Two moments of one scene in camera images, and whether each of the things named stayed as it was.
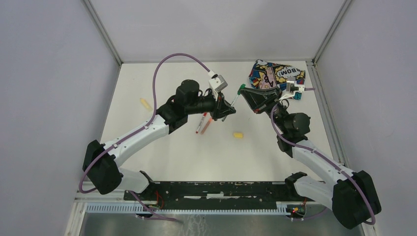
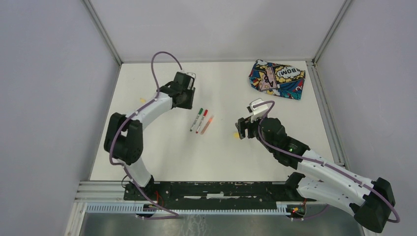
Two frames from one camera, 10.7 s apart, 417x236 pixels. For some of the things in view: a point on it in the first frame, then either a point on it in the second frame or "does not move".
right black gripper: [259, 99] → [243, 124]
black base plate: [161, 192] does not move
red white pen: [204, 115] does not move
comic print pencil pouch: [264, 74] does not move
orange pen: [206, 126] does not move
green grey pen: [225, 116] → [194, 122]
